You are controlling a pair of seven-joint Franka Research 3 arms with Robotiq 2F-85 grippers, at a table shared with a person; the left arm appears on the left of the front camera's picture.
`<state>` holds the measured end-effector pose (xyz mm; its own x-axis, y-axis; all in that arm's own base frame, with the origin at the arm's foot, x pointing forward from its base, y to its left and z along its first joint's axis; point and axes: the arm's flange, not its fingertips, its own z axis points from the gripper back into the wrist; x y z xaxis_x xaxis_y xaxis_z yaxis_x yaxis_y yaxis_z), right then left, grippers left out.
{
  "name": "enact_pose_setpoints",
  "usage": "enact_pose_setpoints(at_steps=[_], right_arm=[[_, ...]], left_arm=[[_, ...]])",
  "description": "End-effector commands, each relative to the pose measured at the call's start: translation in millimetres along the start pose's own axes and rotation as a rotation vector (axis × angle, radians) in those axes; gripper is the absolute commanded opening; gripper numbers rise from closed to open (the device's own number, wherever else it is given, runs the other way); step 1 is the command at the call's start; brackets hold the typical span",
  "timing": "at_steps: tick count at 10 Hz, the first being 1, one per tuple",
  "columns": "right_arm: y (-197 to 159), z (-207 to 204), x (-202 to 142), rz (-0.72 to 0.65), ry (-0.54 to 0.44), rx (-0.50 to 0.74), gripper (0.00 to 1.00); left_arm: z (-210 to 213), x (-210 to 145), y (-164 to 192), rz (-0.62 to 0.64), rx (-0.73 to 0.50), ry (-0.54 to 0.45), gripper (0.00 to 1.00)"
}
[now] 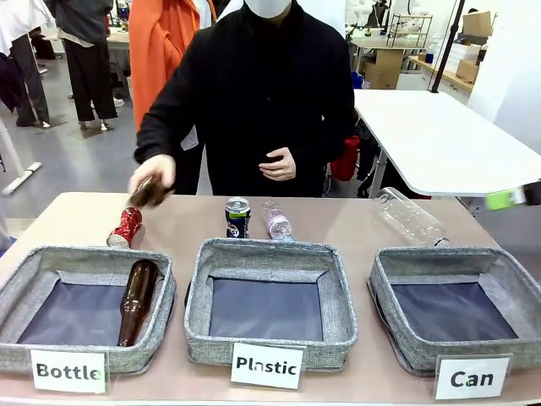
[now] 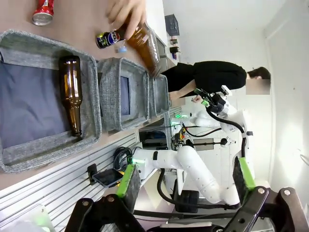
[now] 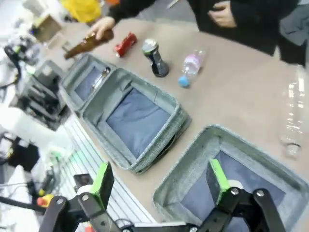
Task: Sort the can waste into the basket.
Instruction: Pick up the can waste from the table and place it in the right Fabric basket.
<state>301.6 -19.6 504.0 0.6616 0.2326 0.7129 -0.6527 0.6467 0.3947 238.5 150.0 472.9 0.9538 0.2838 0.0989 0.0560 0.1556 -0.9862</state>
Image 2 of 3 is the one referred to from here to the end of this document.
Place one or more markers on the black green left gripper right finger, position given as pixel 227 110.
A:
pixel 246 178

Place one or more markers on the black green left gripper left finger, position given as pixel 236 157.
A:
pixel 129 186

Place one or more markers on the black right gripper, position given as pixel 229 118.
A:
pixel 220 104

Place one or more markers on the brown plastic bottle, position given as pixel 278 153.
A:
pixel 144 49

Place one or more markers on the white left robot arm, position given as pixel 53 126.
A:
pixel 193 164

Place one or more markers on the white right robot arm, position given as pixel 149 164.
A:
pixel 231 120

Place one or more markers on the small grey fabric basket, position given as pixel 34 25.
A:
pixel 160 96

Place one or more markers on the medium grey fabric basket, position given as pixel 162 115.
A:
pixel 111 96

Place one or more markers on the dark blue soda can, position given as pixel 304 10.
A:
pixel 108 38

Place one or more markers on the large grey fabric basket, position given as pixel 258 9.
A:
pixel 29 101

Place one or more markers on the red soda can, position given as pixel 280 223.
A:
pixel 43 12

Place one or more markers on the background person's hand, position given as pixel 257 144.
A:
pixel 197 98

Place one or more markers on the person's hand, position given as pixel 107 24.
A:
pixel 128 14

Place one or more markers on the black smartphone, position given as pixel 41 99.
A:
pixel 108 177

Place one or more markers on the person in black shirt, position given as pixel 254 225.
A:
pixel 212 75

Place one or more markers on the small blue bottle cap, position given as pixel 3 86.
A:
pixel 121 49

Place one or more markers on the brown glass bottle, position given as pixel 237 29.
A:
pixel 70 89

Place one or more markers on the black mounting bracket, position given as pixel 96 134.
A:
pixel 91 174

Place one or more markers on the black wall device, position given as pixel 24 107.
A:
pixel 174 49

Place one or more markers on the aluminium table frame rails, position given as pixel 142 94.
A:
pixel 60 183

